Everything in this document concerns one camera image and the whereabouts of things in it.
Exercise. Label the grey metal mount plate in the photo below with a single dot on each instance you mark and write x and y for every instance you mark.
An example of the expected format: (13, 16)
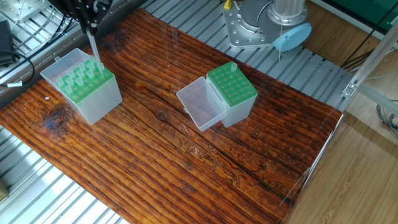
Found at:
(245, 31)

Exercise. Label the yellow tag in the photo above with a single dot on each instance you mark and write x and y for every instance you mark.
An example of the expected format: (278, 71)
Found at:
(227, 4)

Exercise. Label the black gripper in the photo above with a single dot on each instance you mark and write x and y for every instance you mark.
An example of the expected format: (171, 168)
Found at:
(82, 2)

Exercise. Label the translucent tip box green rack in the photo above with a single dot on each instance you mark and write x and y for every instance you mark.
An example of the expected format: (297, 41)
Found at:
(93, 102)
(239, 99)

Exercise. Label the clear hinged box lid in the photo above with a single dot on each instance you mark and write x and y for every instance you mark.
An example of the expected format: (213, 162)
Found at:
(200, 106)
(59, 67)

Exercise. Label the glossy wooden board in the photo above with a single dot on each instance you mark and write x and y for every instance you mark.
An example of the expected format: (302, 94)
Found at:
(186, 174)

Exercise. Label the aluminium frame corner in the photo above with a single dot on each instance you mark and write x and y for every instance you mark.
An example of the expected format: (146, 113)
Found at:
(367, 78)

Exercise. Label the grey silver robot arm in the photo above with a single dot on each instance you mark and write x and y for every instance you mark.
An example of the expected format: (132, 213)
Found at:
(273, 22)

